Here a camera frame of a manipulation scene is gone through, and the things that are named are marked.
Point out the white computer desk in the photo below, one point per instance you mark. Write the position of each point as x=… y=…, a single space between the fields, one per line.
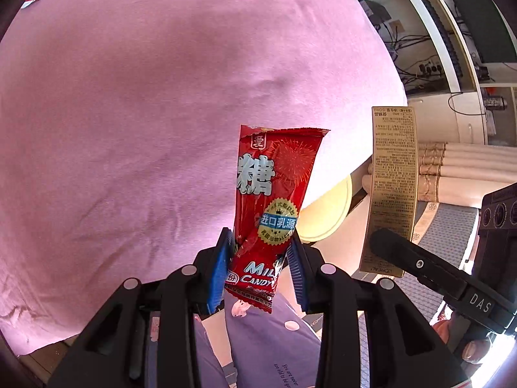
x=457 y=62

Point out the yellow round trash bin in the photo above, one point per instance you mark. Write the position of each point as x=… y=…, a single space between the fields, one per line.
x=324 y=216

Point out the person's right hand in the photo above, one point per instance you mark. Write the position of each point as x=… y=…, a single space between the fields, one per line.
x=467 y=340

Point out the purple patterned pyjama leg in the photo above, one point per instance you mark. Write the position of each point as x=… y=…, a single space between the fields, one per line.
x=277 y=349

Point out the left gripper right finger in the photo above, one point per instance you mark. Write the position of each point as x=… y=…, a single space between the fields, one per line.
x=403 y=349

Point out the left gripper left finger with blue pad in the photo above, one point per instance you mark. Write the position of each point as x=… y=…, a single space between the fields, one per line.
x=144 y=333

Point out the pink bedspread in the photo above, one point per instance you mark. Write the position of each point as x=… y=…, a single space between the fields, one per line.
x=120 y=123

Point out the grey quilted window seat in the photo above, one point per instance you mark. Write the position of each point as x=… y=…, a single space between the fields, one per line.
x=447 y=231

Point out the gold cosmetics box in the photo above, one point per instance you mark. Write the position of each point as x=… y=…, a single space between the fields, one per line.
x=394 y=185

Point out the red milk candy wrapper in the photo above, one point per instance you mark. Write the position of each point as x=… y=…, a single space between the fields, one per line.
x=273 y=171

